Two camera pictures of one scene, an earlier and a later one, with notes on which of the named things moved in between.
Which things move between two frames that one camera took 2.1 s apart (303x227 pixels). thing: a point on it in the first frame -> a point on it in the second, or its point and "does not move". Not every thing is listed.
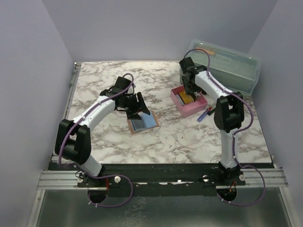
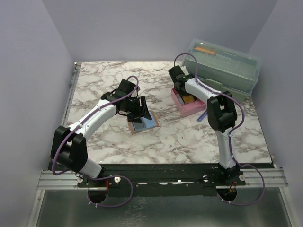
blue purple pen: [204, 115] does not move
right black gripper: [189, 90] -> [185, 94]
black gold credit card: [138, 124] does not move
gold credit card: [186, 98] does not move
